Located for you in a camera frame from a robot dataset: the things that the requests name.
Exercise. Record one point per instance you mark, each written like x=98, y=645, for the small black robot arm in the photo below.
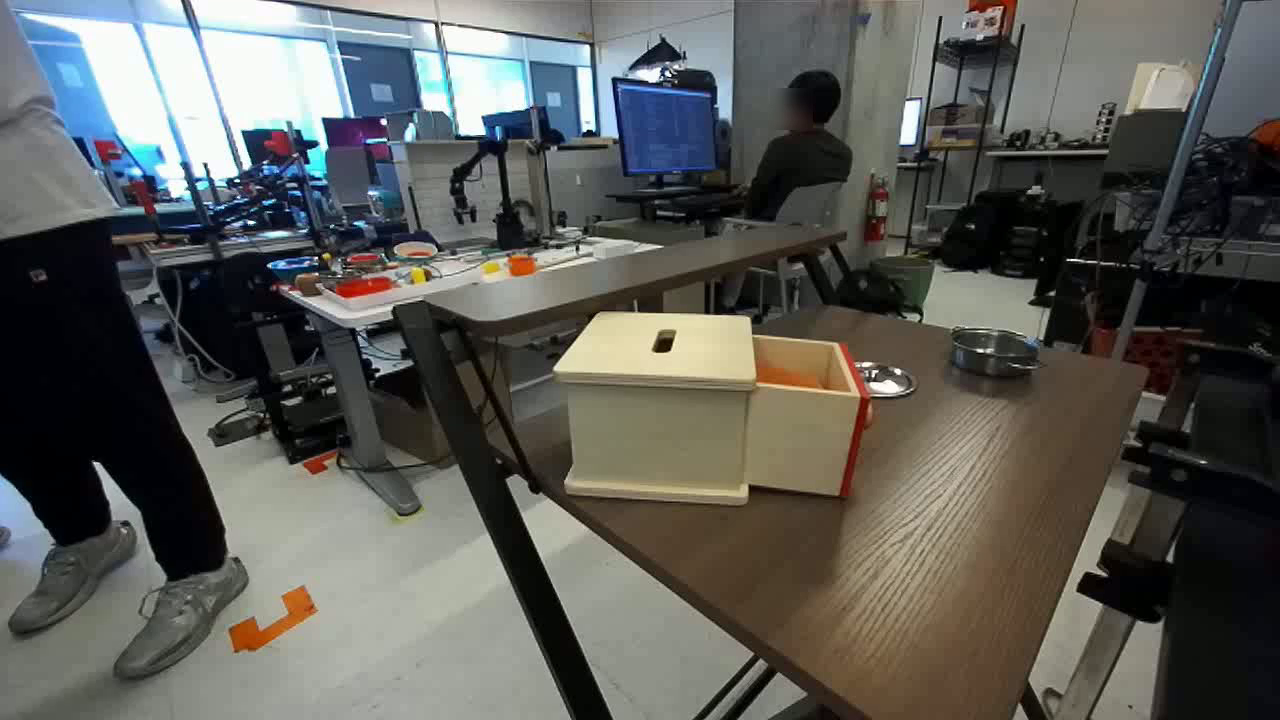
x=511, y=220

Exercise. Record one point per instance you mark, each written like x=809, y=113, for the cream wooden box with slot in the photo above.
x=652, y=412

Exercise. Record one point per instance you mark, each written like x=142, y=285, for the narrow brown table black legs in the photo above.
x=627, y=278

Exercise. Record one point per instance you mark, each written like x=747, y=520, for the small orange container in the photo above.
x=521, y=265

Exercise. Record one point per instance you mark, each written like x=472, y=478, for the wooden drawer with red front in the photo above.
x=799, y=433

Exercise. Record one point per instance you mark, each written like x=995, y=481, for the grey office chair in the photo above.
x=805, y=206

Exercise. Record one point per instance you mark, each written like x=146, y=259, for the computer monitor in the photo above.
x=664, y=130

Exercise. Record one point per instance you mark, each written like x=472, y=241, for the cardboard box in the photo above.
x=414, y=420

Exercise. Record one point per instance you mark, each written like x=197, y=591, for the round steel pot lid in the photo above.
x=884, y=382

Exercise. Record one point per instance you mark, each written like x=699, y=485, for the seated person in dark shirt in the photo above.
x=799, y=162

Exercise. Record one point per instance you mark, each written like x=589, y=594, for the red fire extinguisher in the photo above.
x=877, y=208

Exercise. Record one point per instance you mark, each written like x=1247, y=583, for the red tray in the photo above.
x=362, y=285

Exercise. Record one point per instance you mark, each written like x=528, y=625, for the white work table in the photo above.
x=349, y=401

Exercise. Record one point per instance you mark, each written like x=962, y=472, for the black desk lamp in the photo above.
x=658, y=57

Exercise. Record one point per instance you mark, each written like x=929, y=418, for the small steel pot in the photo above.
x=995, y=352

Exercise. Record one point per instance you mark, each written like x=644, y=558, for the black bags pile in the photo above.
x=995, y=235

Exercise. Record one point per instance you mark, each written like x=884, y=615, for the metal shelf rack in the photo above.
x=981, y=53

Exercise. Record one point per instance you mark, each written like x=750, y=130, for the standing person in black trousers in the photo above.
x=83, y=373

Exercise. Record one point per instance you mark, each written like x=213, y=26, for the slanted aluminium pole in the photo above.
x=1173, y=175

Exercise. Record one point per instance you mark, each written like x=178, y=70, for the black clamp stand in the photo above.
x=1224, y=585

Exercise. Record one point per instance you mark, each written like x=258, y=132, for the black crossed table frame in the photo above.
x=747, y=684

